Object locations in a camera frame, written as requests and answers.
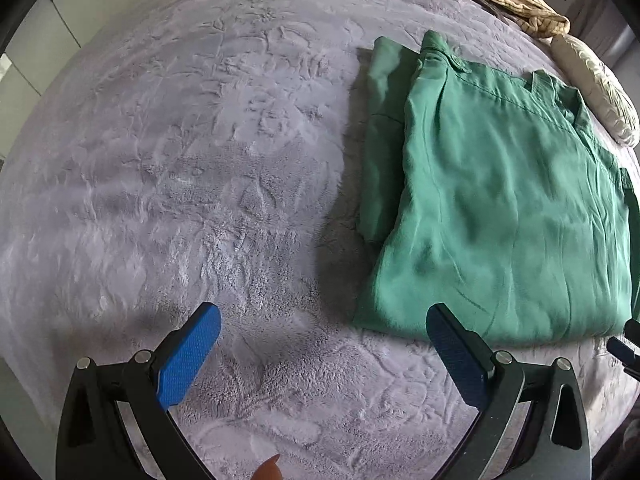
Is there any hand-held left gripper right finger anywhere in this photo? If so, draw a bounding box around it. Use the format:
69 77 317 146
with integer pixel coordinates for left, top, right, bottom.
426 303 594 480

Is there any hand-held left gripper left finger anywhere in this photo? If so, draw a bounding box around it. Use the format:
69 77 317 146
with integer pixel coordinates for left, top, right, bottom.
56 301 223 480

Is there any green work shirt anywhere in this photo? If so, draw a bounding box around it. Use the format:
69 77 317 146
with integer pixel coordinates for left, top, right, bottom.
352 30 640 348

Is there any person's left hand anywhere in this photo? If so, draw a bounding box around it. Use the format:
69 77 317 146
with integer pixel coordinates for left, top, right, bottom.
251 453 284 480

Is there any lilac fleece blanket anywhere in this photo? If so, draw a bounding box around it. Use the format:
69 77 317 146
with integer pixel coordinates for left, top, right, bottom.
0 0 640 480

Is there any white ruffled pillow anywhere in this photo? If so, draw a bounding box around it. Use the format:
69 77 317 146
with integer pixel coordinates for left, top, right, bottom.
550 34 640 150

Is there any white wardrobe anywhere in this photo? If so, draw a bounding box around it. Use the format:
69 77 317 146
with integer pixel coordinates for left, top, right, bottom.
0 0 168 128

